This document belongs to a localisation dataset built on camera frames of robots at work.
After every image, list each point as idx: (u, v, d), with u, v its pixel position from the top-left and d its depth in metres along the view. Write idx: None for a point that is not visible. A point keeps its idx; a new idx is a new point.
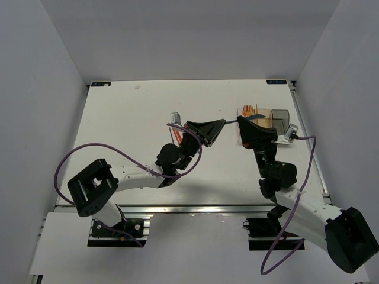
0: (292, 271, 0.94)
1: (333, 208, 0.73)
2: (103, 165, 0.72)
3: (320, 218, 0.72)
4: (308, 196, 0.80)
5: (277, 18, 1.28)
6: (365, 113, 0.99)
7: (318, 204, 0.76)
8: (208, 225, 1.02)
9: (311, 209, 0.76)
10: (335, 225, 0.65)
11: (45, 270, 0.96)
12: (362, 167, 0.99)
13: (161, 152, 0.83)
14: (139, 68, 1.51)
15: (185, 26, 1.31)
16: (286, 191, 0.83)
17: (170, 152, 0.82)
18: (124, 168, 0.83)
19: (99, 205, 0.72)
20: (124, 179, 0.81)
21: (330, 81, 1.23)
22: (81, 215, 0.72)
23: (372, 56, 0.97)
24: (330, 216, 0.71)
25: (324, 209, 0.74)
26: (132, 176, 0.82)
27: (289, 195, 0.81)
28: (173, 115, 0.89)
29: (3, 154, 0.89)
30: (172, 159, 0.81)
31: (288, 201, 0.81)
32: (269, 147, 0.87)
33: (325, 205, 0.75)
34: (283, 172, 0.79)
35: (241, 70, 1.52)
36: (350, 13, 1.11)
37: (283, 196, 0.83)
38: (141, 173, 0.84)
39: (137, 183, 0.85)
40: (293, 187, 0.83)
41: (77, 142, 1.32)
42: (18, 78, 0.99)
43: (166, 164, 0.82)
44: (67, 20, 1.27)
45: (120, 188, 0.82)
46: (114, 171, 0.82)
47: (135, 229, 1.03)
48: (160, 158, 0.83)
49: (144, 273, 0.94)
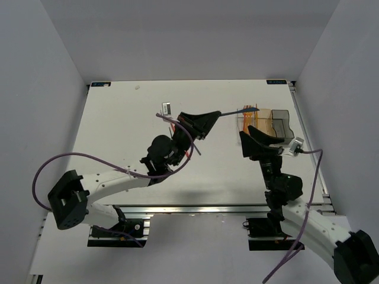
0: (292, 272, 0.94)
1: (341, 229, 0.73)
2: (74, 177, 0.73)
3: (329, 239, 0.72)
4: (315, 213, 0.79)
5: (277, 18, 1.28)
6: (365, 113, 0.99)
7: (325, 224, 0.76)
8: (208, 225, 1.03)
9: (319, 228, 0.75)
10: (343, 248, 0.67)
11: (45, 270, 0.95)
12: (362, 167, 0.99)
13: (152, 145, 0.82)
14: (138, 68, 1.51)
15: (185, 26, 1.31)
16: (293, 206, 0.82)
17: (160, 145, 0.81)
18: (98, 177, 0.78)
19: (77, 216, 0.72)
20: (99, 189, 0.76)
21: (330, 81, 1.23)
22: (59, 228, 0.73)
23: (372, 56, 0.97)
24: (339, 238, 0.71)
25: (333, 230, 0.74)
26: (106, 184, 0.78)
27: (296, 211, 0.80)
28: (166, 106, 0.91)
29: (3, 154, 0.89)
30: (162, 152, 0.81)
31: (296, 216, 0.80)
32: (273, 159, 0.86)
33: (334, 225, 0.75)
34: (289, 185, 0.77)
35: (241, 70, 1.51)
36: (350, 12, 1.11)
37: (291, 211, 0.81)
38: (117, 178, 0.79)
39: (116, 187, 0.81)
40: (300, 203, 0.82)
41: (77, 142, 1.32)
42: (17, 77, 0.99)
43: (157, 158, 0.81)
44: (67, 20, 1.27)
45: (99, 197, 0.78)
46: (86, 183, 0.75)
47: (135, 229, 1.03)
48: (150, 152, 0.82)
49: (144, 273, 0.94)
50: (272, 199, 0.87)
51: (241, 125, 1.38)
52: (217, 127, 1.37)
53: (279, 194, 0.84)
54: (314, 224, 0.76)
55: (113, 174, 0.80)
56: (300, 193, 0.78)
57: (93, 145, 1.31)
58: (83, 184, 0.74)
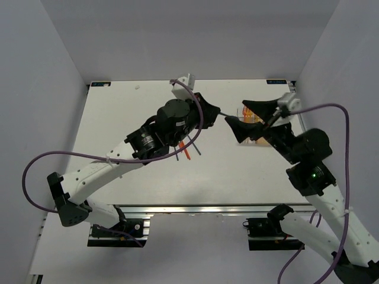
0: (292, 272, 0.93)
1: (375, 244, 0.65)
2: (55, 181, 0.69)
3: (361, 254, 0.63)
4: (352, 218, 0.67)
5: (277, 18, 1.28)
6: (365, 113, 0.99)
7: (362, 234, 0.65)
8: (208, 225, 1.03)
9: (354, 240, 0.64)
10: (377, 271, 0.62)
11: (45, 270, 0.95)
12: (362, 167, 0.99)
13: (166, 106, 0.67)
14: (139, 68, 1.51)
15: (185, 25, 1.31)
16: (329, 199, 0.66)
17: (178, 106, 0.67)
18: (78, 174, 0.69)
19: (77, 215, 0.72)
20: (79, 187, 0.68)
21: (330, 80, 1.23)
22: (64, 225, 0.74)
23: (372, 55, 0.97)
24: (372, 257, 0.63)
25: (368, 244, 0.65)
26: (87, 180, 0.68)
27: (331, 207, 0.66)
28: (187, 77, 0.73)
29: (3, 154, 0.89)
30: (179, 114, 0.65)
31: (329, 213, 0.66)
32: (276, 130, 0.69)
33: (369, 236, 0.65)
34: (311, 140, 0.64)
35: (241, 70, 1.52)
36: (350, 13, 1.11)
37: (324, 203, 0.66)
38: (97, 172, 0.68)
39: (101, 181, 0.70)
40: (338, 197, 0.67)
41: (77, 142, 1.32)
42: (17, 77, 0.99)
43: (167, 122, 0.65)
44: (67, 20, 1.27)
45: (86, 194, 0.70)
46: (66, 184, 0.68)
47: (135, 229, 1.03)
48: (161, 113, 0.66)
49: (144, 273, 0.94)
50: (296, 177, 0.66)
51: None
52: (217, 127, 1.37)
53: (305, 163, 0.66)
54: (352, 234, 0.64)
55: (93, 167, 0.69)
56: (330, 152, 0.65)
57: (93, 145, 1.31)
58: (64, 187, 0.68)
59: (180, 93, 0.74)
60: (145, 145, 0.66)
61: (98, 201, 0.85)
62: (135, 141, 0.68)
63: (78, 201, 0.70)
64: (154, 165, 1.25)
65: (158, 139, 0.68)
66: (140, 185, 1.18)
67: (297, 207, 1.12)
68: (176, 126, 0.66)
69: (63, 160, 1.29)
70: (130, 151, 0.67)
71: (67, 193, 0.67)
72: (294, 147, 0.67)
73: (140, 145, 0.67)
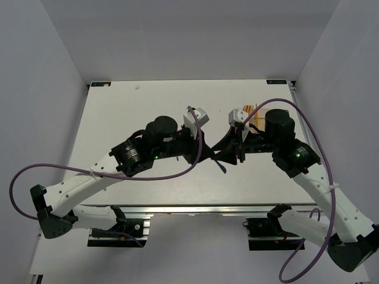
0: (292, 271, 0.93)
1: (364, 219, 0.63)
2: (38, 194, 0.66)
3: (349, 229, 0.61)
4: (339, 194, 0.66)
5: (277, 18, 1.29)
6: (364, 113, 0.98)
7: (348, 209, 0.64)
8: (208, 225, 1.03)
9: (341, 215, 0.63)
10: (365, 245, 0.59)
11: (44, 270, 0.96)
12: (362, 167, 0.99)
13: (154, 122, 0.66)
14: (139, 69, 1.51)
15: (185, 25, 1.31)
16: (314, 178, 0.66)
17: (167, 123, 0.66)
18: (61, 187, 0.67)
19: (60, 227, 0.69)
20: (62, 200, 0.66)
21: (330, 81, 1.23)
22: (48, 237, 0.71)
23: (371, 55, 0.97)
24: (360, 232, 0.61)
25: (356, 219, 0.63)
26: (71, 194, 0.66)
27: (317, 184, 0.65)
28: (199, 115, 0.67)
29: (3, 154, 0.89)
30: (168, 131, 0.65)
31: (316, 192, 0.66)
32: (251, 139, 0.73)
33: (356, 211, 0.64)
34: (272, 116, 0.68)
35: (241, 70, 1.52)
36: (350, 12, 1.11)
37: (309, 181, 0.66)
38: (80, 185, 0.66)
39: (85, 194, 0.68)
40: (323, 176, 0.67)
41: (76, 143, 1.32)
42: (17, 77, 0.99)
43: (154, 138, 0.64)
44: (67, 21, 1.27)
45: (70, 207, 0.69)
46: (49, 198, 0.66)
47: (135, 229, 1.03)
48: (149, 128, 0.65)
49: (143, 273, 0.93)
50: (279, 157, 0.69)
51: None
52: (217, 127, 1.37)
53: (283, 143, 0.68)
54: (339, 209, 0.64)
55: (77, 180, 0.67)
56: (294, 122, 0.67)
57: (93, 145, 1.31)
58: (47, 200, 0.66)
59: (188, 122, 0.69)
60: (129, 159, 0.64)
61: (87, 208, 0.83)
62: (119, 154, 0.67)
63: (61, 214, 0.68)
64: (154, 165, 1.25)
65: (143, 152, 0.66)
66: (140, 185, 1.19)
67: (296, 207, 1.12)
68: (163, 142, 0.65)
69: (63, 160, 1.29)
70: (114, 164, 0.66)
71: (50, 206, 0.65)
72: (270, 136, 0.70)
73: (124, 158, 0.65)
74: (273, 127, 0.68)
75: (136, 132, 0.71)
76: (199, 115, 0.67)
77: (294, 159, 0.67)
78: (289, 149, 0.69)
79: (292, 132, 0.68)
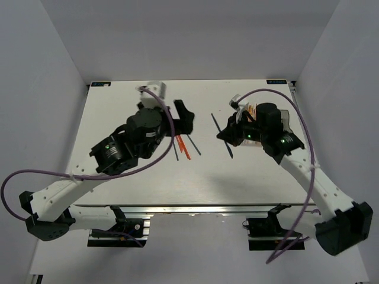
0: (292, 271, 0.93)
1: (345, 197, 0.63)
2: (25, 201, 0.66)
3: (328, 206, 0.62)
4: (318, 174, 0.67)
5: (277, 18, 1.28)
6: (364, 113, 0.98)
7: (328, 189, 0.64)
8: (208, 225, 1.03)
9: (320, 191, 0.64)
10: (343, 220, 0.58)
11: (44, 270, 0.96)
12: (362, 166, 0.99)
13: (135, 116, 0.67)
14: (139, 69, 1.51)
15: (185, 25, 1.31)
16: (296, 158, 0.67)
17: (147, 118, 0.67)
18: (46, 193, 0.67)
19: (53, 230, 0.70)
20: (47, 206, 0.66)
21: (330, 81, 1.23)
22: (44, 241, 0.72)
23: (371, 55, 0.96)
24: (339, 207, 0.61)
25: (336, 197, 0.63)
26: (55, 199, 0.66)
27: (299, 165, 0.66)
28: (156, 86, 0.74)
29: (4, 153, 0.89)
30: (150, 124, 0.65)
31: (297, 171, 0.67)
32: (246, 125, 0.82)
33: (337, 190, 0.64)
34: (260, 106, 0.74)
35: (241, 70, 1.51)
36: (350, 12, 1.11)
37: (292, 163, 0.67)
38: (65, 189, 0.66)
39: (71, 198, 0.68)
40: (305, 157, 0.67)
41: (76, 143, 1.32)
42: (16, 77, 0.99)
43: (136, 132, 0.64)
44: (68, 21, 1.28)
45: (57, 212, 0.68)
46: (35, 205, 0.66)
47: (135, 229, 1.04)
48: (131, 122, 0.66)
49: (143, 273, 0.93)
50: (266, 144, 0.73)
51: None
52: (217, 126, 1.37)
53: (269, 131, 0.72)
54: (318, 186, 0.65)
55: (61, 184, 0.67)
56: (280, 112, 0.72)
57: (93, 145, 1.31)
58: (32, 207, 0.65)
59: (148, 102, 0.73)
60: (111, 157, 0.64)
61: (87, 209, 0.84)
62: (100, 153, 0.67)
63: (50, 219, 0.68)
64: (154, 165, 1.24)
65: (125, 149, 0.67)
66: (140, 184, 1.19)
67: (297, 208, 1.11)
68: (146, 136, 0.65)
69: (63, 160, 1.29)
70: (94, 166, 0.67)
71: (36, 212, 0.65)
72: (260, 125, 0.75)
73: (104, 158, 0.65)
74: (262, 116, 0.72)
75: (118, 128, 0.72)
76: (157, 86, 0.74)
77: (282, 144, 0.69)
78: (276, 137, 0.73)
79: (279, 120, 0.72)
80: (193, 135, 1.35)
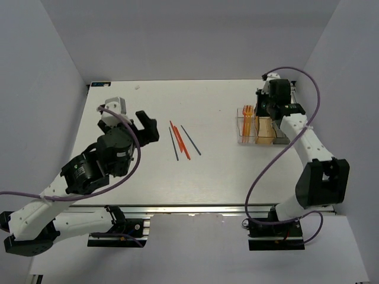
0: (292, 271, 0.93)
1: (326, 153, 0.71)
2: (6, 220, 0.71)
3: (308, 155, 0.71)
4: (309, 134, 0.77)
5: (277, 17, 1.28)
6: (364, 113, 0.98)
7: (314, 142, 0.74)
8: (208, 225, 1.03)
9: (305, 144, 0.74)
10: (318, 168, 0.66)
11: (44, 270, 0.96)
12: (361, 166, 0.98)
13: (106, 135, 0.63)
14: (139, 69, 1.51)
15: (185, 25, 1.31)
16: (293, 120, 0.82)
17: (119, 138, 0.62)
18: (22, 213, 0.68)
19: (34, 247, 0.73)
20: (23, 227, 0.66)
21: (330, 81, 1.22)
22: (28, 255, 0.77)
23: (371, 55, 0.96)
24: (318, 157, 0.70)
25: (318, 150, 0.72)
26: (29, 220, 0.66)
27: (294, 125, 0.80)
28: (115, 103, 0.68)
29: (3, 153, 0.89)
30: (120, 144, 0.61)
31: (292, 130, 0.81)
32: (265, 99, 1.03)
33: (322, 147, 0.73)
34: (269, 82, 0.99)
35: (241, 69, 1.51)
36: (350, 12, 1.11)
37: (288, 123, 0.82)
38: (36, 212, 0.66)
39: (46, 217, 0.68)
40: (302, 120, 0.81)
41: (76, 143, 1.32)
42: (16, 77, 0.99)
43: (105, 152, 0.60)
44: (68, 21, 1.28)
45: (35, 230, 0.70)
46: (13, 225, 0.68)
47: (135, 229, 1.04)
48: (100, 142, 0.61)
49: (143, 273, 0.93)
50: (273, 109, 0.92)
51: (241, 125, 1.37)
52: (217, 126, 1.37)
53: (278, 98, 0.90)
54: (304, 140, 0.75)
55: (33, 206, 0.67)
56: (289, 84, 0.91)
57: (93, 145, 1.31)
58: (11, 228, 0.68)
59: (109, 120, 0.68)
60: (79, 177, 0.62)
61: (76, 218, 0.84)
62: (70, 173, 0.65)
63: (30, 236, 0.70)
64: (154, 165, 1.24)
65: (95, 170, 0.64)
66: (140, 184, 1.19)
67: None
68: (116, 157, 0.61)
69: (63, 160, 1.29)
70: (65, 186, 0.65)
71: (13, 233, 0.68)
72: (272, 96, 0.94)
73: (74, 177, 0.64)
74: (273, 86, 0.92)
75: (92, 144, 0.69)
76: (116, 102, 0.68)
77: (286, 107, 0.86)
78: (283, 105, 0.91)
79: (288, 90, 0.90)
80: (193, 135, 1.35)
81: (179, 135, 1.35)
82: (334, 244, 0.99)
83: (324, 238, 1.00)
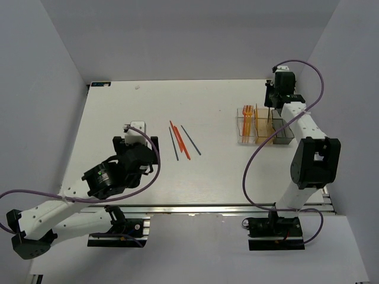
0: (292, 271, 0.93)
1: (320, 133, 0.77)
2: (15, 219, 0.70)
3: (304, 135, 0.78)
4: (306, 119, 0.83)
5: (277, 18, 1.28)
6: (365, 113, 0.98)
7: (308, 124, 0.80)
8: (208, 225, 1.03)
9: (301, 125, 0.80)
10: (311, 144, 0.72)
11: (44, 270, 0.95)
12: (361, 166, 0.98)
13: (134, 149, 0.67)
14: (139, 69, 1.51)
15: (185, 25, 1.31)
16: (292, 107, 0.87)
17: (145, 152, 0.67)
18: (36, 211, 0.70)
19: (37, 248, 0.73)
20: (35, 225, 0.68)
21: (330, 81, 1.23)
22: (25, 258, 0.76)
23: (371, 55, 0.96)
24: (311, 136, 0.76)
25: (312, 131, 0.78)
26: (44, 219, 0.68)
27: (292, 110, 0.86)
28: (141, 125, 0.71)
29: (4, 153, 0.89)
30: (144, 158, 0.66)
31: (290, 115, 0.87)
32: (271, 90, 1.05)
33: (316, 128, 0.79)
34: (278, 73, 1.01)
35: (241, 69, 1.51)
36: (350, 12, 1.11)
37: (288, 109, 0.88)
38: (53, 210, 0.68)
39: (59, 218, 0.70)
40: (300, 107, 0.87)
41: (76, 142, 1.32)
42: (16, 77, 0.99)
43: (130, 165, 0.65)
44: (67, 20, 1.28)
45: (45, 229, 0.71)
46: (23, 223, 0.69)
47: (135, 229, 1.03)
48: (128, 154, 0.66)
49: (143, 273, 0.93)
50: (275, 97, 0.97)
51: (241, 125, 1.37)
52: (217, 126, 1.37)
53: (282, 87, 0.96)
54: (301, 122, 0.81)
55: (51, 205, 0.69)
56: (294, 76, 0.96)
57: (93, 144, 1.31)
58: (21, 226, 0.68)
59: (133, 138, 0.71)
60: (101, 183, 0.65)
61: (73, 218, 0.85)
62: (92, 178, 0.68)
63: (35, 236, 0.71)
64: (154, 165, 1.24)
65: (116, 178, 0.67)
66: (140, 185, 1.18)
67: None
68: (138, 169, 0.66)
69: (63, 160, 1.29)
70: (86, 190, 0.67)
71: (24, 231, 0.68)
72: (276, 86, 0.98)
73: (96, 182, 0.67)
74: (278, 77, 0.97)
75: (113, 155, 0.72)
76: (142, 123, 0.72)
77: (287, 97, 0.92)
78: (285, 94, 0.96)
79: (291, 82, 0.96)
80: (193, 135, 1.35)
81: (179, 135, 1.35)
82: (334, 243, 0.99)
83: (324, 238, 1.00)
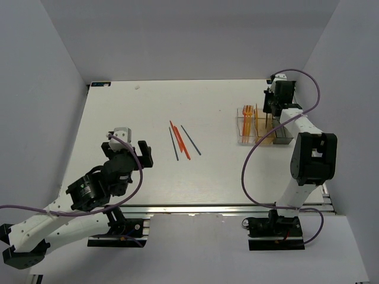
0: (292, 271, 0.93)
1: (316, 129, 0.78)
2: (5, 233, 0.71)
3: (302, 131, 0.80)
4: (303, 119, 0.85)
5: (276, 18, 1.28)
6: (364, 112, 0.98)
7: (305, 122, 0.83)
8: (208, 225, 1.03)
9: (298, 125, 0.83)
10: (310, 138, 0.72)
11: (44, 270, 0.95)
12: (361, 166, 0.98)
13: (112, 161, 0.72)
14: (139, 69, 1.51)
15: (185, 25, 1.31)
16: (289, 112, 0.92)
17: (123, 162, 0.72)
18: (24, 225, 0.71)
19: (28, 260, 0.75)
20: (25, 239, 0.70)
21: (329, 81, 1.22)
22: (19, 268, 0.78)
23: (371, 55, 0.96)
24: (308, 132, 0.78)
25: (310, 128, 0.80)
26: (31, 232, 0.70)
27: (290, 114, 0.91)
28: (125, 133, 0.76)
29: (4, 153, 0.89)
30: (124, 169, 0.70)
31: (288, 118, 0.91)
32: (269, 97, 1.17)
33: (313, 125, 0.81)
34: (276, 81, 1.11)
35: (241, 69, 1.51)
36: (350, 12, 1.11)
37: (285, 113, 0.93)
38: (40, 225, 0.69)
39: (48, 231, 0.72)
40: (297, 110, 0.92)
41: (77, 142, 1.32)
42: (16, 77, 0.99)
43: (111, 175, 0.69)
44: (67, 21, 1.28)
45: (35, 242, 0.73)
46: (13, 237, 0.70)
47: (135, 229, 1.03)
48: (106, 165, 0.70)
49: (143, 273, 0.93)
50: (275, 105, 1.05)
51: (241, 125, 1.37)
52: (217, 126, 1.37)
53: (282, 96, 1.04)
54: (297, 122, 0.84)
55: (37, 219, 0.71)
56: (293, 84, 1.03)
57: (92, 144, 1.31)
58: (11, 240, 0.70)
59: (115, 147, 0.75)
60: (84, 195, 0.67)
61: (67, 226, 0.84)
62: (75, 191, 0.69)
63: (26, 249, 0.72)
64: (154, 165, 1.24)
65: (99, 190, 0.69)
66: (140, 184, 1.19)
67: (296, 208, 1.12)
68: (119, 178, 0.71)
69: (63, 160, 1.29)
70: (70, 203, 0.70)
71: (13, 245, 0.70)
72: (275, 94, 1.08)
73: (79, 196, 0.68)
74: (277, 86, 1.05)
75: (93, 167, 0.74)
76: (126, 132, 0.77)
77: (285, 105, 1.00)
78: (284, 102, 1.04)
79: (289, 90, 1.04)
80: (193, 135, 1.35)
81: (179, 135, 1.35)
82: (334, 243, 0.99)
83: (324, 238, 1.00)
